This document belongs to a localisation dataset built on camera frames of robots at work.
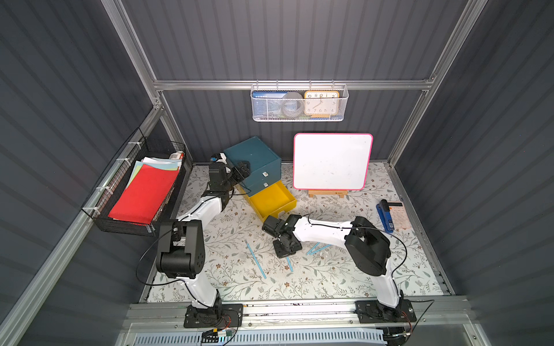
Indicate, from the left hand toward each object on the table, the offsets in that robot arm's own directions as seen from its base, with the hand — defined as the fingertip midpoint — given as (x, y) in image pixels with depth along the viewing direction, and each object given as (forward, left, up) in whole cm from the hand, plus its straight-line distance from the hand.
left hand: (240, 166), depth 91 cm
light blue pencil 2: (-35, -20, -21) cm, 45 cm away
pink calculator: (-14, -71, -19) cm, 75 cm away
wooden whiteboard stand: (-2, -46, -17) cm, 49 cm away
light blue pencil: (-38, -10, -21) cm, 45 cm away
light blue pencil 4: (-28, -30, -21) cm, 46 cm away
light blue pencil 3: (-28, -34, -21) cm, 49 cm away
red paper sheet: (-20, +30, +6) cm, 37 cm away
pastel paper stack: (-8, +27, +10) cm, 30 cm away
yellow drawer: (-4, -13, -20) cm, 24 cm away
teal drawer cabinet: (0, -11, 0) cm, 11 cm away
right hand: (-29, -19, -21) cm, 41 cm away
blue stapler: (-12, -64, -18) cm, 68 cm away
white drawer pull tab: (-3, -11, -2) cm, 11 cm away
